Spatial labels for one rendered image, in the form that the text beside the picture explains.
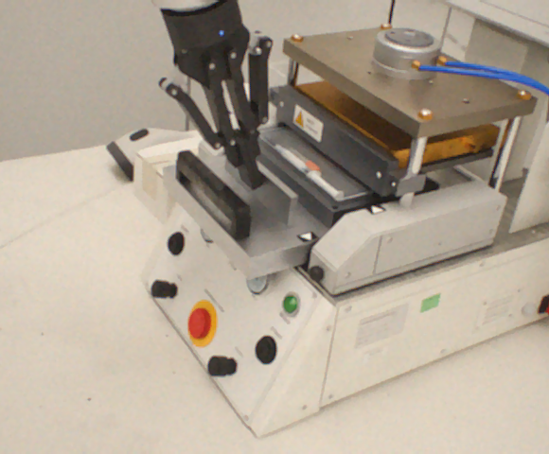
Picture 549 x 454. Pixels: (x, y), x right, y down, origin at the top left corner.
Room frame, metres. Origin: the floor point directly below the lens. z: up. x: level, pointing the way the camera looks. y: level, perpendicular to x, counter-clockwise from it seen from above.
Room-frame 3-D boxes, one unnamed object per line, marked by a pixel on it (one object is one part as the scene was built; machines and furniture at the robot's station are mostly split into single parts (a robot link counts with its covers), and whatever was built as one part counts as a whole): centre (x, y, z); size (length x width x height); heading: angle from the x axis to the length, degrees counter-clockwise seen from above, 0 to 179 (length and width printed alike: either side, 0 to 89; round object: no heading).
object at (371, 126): (0.88, -0.14, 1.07); 0.22 x 0.17 x 0.10; 36
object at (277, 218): (0.82, -0.03, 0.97); 0.30 x 0.22 x 0.08; 126
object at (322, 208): (0.85, -0.07, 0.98); 0.20 x 0.17 x 0.03; 36
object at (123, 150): (1.22, 0.22, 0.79); 0.20 x 0.08 x 0.08; 126
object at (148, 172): (1.11, 0.14, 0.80); 0.19 x 0.13 x 0.09; 126
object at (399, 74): (0.89, -0.17, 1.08); 0.31 x 0.24 x 0.13; 36
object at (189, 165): (0.74, 0.08, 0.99); 0.15 x 0.02 x 0.04; 36
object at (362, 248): (0.73, -0.15, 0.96); 0.26 x 0.05 x 0.07; 126
